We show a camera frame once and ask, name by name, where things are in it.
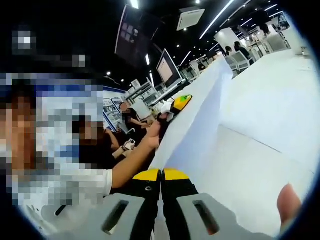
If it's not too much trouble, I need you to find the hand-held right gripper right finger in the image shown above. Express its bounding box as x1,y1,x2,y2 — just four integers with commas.
161,167,276,240

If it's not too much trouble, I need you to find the person's right hand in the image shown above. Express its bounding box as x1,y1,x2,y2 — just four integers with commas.
277,182,303,231

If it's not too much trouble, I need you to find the white phone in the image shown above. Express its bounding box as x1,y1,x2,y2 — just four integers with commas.
123,139,136,151

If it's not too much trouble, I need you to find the white cloth sheet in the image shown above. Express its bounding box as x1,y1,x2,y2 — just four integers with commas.
151,57,316,226

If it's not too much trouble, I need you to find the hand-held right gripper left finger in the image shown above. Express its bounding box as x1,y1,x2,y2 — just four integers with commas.
46,168,161,240

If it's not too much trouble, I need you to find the silver laptop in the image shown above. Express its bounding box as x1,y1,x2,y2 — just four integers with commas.
156,48,186,89

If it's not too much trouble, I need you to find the blue white wall poster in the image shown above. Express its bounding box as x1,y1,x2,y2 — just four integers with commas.
102,86,126,132

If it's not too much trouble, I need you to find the person's white shirt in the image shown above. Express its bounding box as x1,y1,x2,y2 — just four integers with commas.
22,169,114,226

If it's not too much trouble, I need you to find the white office chair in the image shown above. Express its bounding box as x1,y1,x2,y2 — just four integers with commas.
228,51,252,74

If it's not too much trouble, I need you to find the person's left hand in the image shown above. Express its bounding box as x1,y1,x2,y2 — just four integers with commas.
146,117,167,151

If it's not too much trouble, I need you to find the ceiling air conditioner unit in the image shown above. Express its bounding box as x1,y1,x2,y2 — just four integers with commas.
176,6,206,32

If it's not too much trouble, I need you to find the hanging dark display screen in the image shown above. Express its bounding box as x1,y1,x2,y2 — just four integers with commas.
114,4,162,69

